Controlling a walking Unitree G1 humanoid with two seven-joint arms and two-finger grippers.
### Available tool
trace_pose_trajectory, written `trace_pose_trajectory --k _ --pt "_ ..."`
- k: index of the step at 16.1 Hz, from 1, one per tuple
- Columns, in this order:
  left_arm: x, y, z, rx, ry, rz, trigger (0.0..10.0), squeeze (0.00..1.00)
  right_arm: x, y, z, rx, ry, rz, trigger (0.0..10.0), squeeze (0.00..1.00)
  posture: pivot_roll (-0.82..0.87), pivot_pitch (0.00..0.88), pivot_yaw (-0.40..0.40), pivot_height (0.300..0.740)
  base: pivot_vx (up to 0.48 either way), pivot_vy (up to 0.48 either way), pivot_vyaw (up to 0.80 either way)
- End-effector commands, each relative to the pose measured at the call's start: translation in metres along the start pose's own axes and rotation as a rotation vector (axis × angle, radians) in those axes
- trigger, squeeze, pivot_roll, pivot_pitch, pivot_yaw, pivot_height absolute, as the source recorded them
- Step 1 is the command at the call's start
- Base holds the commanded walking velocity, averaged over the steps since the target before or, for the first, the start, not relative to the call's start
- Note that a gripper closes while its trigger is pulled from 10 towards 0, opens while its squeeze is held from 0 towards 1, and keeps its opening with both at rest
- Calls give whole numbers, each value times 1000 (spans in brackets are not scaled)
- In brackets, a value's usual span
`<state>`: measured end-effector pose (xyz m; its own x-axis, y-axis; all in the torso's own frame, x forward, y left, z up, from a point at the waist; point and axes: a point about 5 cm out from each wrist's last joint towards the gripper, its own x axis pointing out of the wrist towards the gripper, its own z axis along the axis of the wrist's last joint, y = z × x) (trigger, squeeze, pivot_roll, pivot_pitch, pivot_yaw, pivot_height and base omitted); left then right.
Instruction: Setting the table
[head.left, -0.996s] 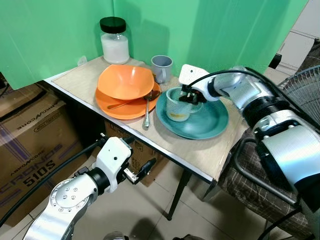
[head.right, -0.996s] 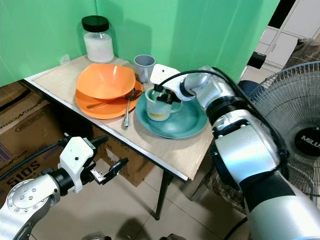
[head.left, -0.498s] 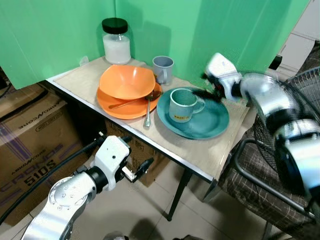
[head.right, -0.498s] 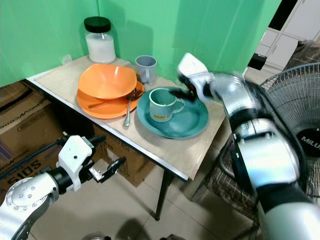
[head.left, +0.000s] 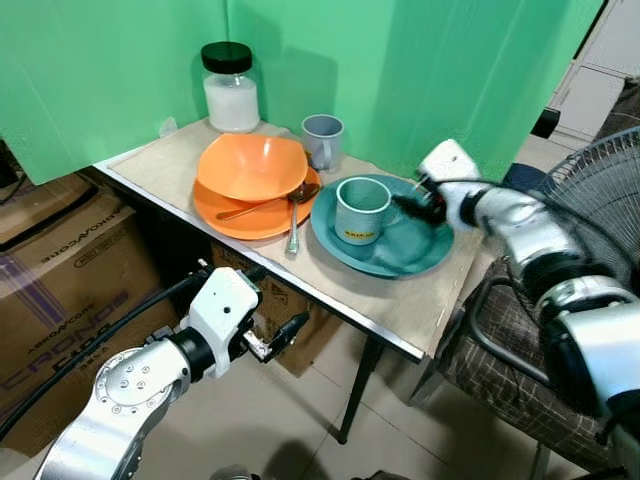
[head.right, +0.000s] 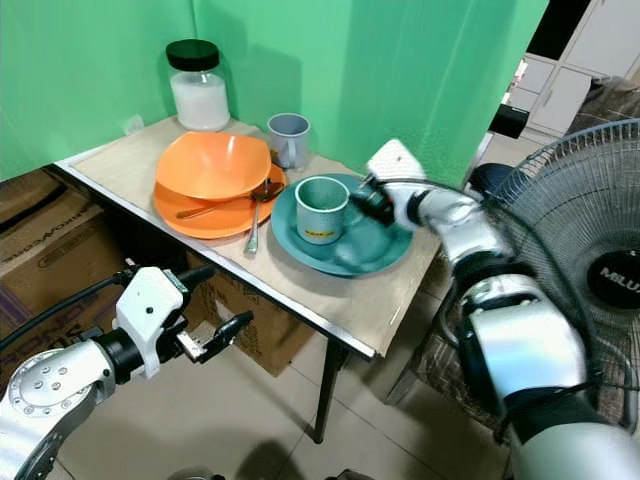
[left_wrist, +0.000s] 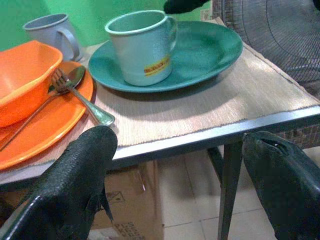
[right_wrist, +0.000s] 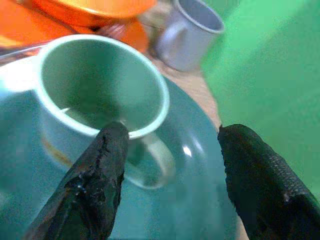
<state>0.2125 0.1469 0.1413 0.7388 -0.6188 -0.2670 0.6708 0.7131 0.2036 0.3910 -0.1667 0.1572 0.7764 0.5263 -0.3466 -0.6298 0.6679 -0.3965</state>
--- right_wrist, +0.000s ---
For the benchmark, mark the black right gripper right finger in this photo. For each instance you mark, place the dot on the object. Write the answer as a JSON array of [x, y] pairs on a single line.
[[262, 182]]

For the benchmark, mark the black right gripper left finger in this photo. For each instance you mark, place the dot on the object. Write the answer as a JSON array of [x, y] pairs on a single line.
[[90, 185]]

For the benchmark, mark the light green mug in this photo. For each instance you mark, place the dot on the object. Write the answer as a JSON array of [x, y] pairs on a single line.
[[100, 85]]

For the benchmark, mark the teal plate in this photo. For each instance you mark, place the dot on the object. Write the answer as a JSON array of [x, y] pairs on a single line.
[[187, 180]]

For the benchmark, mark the green placemat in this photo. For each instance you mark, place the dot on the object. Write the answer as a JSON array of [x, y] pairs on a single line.
[[270, 75]]

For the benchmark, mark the grey mug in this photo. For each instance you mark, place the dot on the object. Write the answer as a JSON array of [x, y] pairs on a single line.
[[190, 37]]

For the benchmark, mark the orange plate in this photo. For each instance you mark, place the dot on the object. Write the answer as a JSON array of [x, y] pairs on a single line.
[[30, 27]]

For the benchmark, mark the orange bowl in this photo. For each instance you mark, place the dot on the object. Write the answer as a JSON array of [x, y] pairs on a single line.
[[100, 10]]

